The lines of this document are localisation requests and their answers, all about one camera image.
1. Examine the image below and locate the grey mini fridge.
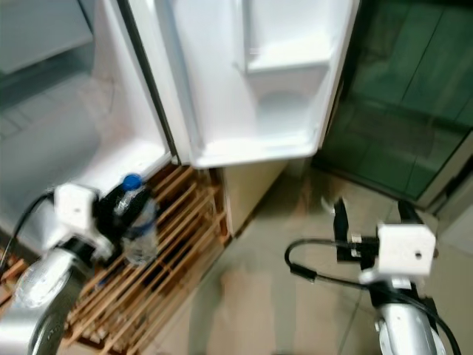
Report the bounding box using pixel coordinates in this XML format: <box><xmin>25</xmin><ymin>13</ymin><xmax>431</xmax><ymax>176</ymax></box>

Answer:
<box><xmin>0</xmin><ymin>0</ymin><xmax>180</xmax><ymax>256</ymax></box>

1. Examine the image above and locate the wooden slatted rack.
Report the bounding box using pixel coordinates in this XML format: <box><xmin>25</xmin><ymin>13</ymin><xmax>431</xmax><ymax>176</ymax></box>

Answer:
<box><xmin>0</xmin><ymin>163</ymin><xmax>228</xmax><ymax>354</ymax></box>

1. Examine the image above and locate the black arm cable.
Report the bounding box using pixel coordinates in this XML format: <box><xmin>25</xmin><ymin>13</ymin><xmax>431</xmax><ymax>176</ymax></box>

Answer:
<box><xmin>284</xmin><ymin>238</ymin><xmax>460</xmax><ymax>355</ymax></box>
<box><xmin>0</xmin><ymin>190</ymin><xmax>57</xmax><ymax>274</ymax></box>

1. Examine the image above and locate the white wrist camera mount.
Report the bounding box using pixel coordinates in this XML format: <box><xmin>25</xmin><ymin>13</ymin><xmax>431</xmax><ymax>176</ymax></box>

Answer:
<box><xmin>53</xmin><ymin>183</ymin><xmax>107</xmax><ymax>241</ymax></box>
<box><xmin>361</xmin><ymin>222</ymin><xmax>437</xmax><ymax>287</ymax></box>

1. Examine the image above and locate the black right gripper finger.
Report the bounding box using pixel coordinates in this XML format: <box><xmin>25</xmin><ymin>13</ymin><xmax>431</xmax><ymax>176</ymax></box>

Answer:
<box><xmin>331</xmin><ymin>197</ymin><xmax>353</xmax><ymax>249</ymax></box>
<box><xmin>398</xmin><ymin>198</ymin><xmax>423</xmax><ymax>227</ymax></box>

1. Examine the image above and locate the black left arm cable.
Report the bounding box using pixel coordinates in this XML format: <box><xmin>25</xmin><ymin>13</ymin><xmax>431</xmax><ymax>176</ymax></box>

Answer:
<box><xmin>0</xmin><ymin>190</ymin><xmax>57</xmax><ymax>274</ymax></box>

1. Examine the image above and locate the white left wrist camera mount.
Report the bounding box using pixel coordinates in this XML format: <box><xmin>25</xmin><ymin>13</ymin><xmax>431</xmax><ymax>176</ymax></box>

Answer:
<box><xmin>53</xmin><ymin>183</ymin><xmax>107</xmax><ymax>241</ymax></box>

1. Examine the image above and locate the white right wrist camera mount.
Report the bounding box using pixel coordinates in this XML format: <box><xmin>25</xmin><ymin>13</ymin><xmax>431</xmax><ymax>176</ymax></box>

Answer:
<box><xmin>361</xmin><ymin>222</ymin><xmax>437</xmax><ymax>287</ymax></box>

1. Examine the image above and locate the mini fridge door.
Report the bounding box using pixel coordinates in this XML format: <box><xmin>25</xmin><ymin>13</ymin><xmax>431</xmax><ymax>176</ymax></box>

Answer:
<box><xmin>117</xmin><ymin>0</ymin><xmax>361</xmax><ymax>171</ymax></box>

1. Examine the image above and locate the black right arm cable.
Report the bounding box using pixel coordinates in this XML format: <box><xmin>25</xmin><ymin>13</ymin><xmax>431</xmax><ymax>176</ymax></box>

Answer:
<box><xmin>284</xmin><ymin>238</ymin><xmax>460</xmax><ymax>355</ymax></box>

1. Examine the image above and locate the dark green glass door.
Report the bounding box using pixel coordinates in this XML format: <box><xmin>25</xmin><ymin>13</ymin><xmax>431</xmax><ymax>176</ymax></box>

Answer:
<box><xmin>310</xmin><ymin>0</ymin><xmax>473</xmax><ymax>212</ymax></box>

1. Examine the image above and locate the grey fridge inner compartment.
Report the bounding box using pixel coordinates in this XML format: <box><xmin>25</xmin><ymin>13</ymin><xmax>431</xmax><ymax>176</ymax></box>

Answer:
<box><xmin>0</xmin><ymin>0</ymin><xmax>95</xmax><ymax>75</ymax></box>

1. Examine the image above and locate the clear blue-capped water bottle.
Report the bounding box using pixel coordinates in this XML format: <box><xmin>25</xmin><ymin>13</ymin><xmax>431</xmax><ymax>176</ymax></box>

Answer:
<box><xmin>118</xmin><ymin>173</ymin><xmax>160</xmax><ymax>267</ymax></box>

